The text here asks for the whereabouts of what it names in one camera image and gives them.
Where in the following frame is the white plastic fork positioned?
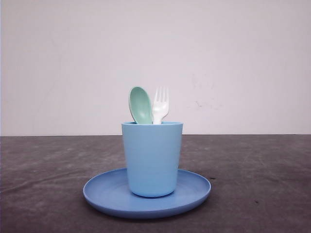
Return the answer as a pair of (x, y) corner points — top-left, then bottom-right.
(152, 87), (169, 124)

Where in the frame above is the mint green plastic spoon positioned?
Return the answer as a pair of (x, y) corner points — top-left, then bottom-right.
(128, 86), (153, 124)

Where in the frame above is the light blue plastic cup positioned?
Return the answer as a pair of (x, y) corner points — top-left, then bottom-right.
(121, 121), (183, 197)

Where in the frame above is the blue plastic plate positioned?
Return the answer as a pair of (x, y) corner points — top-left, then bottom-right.
(83, 168), (212, 219)

